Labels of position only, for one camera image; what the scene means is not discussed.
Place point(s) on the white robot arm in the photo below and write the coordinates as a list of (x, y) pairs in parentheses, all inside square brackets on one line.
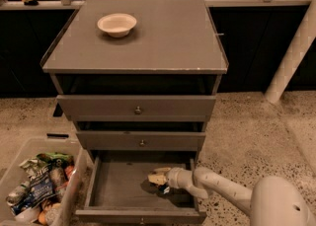
[(273, 201)]

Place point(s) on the white paper bowl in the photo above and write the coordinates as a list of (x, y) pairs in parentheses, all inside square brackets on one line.
[(117, 25)]

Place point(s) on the white diagonal pole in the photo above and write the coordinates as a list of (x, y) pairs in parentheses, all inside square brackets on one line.
[(302, 40)]

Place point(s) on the grey middle drawer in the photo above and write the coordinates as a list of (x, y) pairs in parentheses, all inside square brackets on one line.
[(141, 140)]

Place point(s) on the grey open bottom drawer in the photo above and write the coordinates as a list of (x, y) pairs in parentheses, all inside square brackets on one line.
[(119, 191)]

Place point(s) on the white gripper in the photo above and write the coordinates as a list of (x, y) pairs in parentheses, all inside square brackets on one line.
[(173, 177)]

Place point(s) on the grey drawer cabinet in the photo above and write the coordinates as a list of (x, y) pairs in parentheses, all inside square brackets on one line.
[(172, 51)]

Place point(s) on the blue silver redbull can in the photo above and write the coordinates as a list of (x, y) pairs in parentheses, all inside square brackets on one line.
[(165, 189)]

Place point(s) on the green snack bag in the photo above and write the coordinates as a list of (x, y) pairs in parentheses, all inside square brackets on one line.
[(57, 159)]

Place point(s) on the grey top drawer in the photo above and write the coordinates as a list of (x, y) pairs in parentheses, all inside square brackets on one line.
[(136, 108)]

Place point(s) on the silver can in bin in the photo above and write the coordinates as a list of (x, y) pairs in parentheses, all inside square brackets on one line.
[(18, 193)]

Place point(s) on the clear plastic storage bin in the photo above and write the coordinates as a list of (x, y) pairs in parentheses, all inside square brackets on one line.
[(56, 210)]

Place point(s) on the dark blue chip bag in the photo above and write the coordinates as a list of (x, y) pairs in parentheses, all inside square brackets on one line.
[(41, 188)]

